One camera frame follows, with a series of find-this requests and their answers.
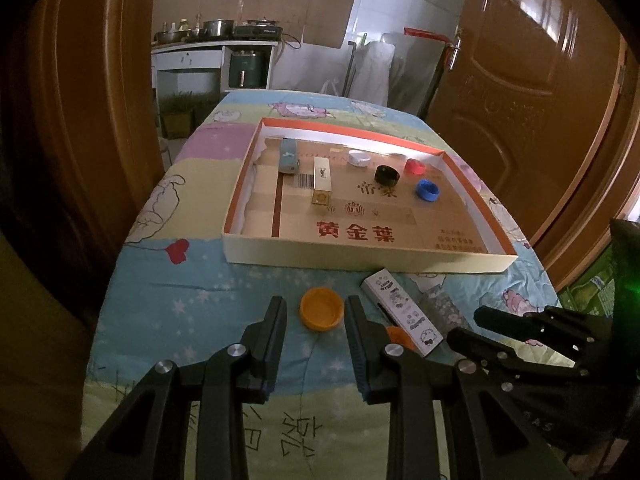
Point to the shallow cardboard box tray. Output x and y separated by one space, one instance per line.
350 220

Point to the green carton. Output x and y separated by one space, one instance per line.
595 280

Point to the white plastic cover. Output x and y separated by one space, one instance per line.
375 70

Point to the orange bottle cap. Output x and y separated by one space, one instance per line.
402 337
321 308

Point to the white kitchen counter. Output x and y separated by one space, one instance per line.
190 60

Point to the black bottle cap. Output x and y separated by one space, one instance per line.
387 174

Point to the white bottle cap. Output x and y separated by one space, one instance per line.
359 158

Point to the green air fryer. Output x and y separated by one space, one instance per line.
246 67

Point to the small gold box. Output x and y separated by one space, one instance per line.
321 180

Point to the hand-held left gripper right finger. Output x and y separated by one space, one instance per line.
356 355

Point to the planter box with grass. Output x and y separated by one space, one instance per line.
177 110

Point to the steel cooking pot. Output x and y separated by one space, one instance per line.
218 27

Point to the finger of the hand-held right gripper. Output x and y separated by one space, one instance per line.
510 322
495 352

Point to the brown wooden door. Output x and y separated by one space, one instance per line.
525 85

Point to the metal bowl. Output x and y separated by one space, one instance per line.
170 36

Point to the brown cardboard wall sheets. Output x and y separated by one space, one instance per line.
280 5

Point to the white patterned small box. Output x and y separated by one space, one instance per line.
402 310

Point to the red paper strip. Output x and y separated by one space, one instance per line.
425 34

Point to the black gas stove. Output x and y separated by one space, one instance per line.
257 31

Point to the teal long small box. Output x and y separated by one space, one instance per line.
288 155

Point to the blue bottle cap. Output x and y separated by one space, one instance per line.
428 190

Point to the red bottle cap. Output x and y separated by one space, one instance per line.
415 165

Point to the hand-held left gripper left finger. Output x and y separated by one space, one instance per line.
276 350

